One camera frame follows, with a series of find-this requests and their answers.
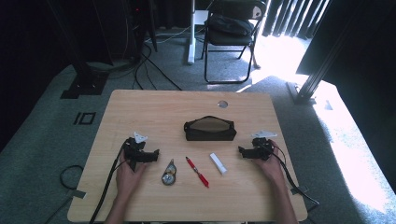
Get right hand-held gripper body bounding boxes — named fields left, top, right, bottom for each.
left=248, top=130, right=278, bottom=161

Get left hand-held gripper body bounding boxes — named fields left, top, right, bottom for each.
left=122, top=131, right=149, bottom=172

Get grey correction tape dispenser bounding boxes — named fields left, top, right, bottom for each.
left=161, top=159, right=177, bottom=187

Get white eraser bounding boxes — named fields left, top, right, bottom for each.
left=209, top=152, right=228, bottom=175

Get black pencil case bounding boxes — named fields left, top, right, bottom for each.
left=183, top=115, right=238, bottom=142

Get red pen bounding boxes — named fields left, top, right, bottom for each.
left=185, top=156, right=210, bottom=189

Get person's right hand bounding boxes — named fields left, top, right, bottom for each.
left=256, top=139, right=286, bottom=185

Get person's left hand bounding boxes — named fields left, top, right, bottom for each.
left=115, top=154, right=148, bottom=200

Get grey tape piece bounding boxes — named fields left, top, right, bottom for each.
left=290, top=185, right=310, bottom=196
left=64, top=189, right=87, bottom=200

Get black metal stand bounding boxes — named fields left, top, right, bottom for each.
left=46, top=0, right=115, bottom=100

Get black folding chair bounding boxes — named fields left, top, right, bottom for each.
left=200, top=0, right=269, bottom=85

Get white desk leg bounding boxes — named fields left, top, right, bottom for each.
left=186, top=0, right=210, bottom=65

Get black bag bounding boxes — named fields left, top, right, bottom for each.
left=206, top=13, right=255, bottom=37

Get dark slatted curtain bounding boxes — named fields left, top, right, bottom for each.
left=261, top=0, right=332, bottom=40

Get black curtain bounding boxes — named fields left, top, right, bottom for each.
left=295, top=0, right=396, bottom=194

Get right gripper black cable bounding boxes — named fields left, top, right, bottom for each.
left=270, top=145, right=320, bottom=213

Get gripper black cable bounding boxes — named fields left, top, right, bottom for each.
left=270, top=145, right=320, bottom=213
left=89, top=139, right=129, bottom=224

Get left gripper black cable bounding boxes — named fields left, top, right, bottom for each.
left=89, top=139, right=129, bottom=224

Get black cable loop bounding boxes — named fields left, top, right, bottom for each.
left=59, top=164, right=86, bottom=191

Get black floor cables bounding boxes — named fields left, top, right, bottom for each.
left=133, top=26, right=206, bottom=91

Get aluminium frame stand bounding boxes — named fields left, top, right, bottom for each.
left=286, top=0, right=367, bottom=105

